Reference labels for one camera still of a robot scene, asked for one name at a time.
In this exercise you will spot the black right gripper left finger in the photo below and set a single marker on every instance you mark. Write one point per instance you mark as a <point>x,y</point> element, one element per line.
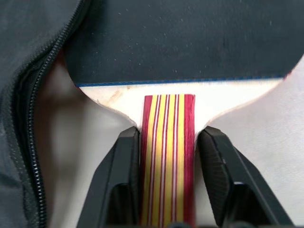
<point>114,178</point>

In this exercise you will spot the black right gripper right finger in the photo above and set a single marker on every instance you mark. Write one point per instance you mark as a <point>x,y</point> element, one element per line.
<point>228,180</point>

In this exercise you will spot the red black paddle case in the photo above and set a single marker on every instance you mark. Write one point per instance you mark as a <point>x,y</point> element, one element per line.
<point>14,71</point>

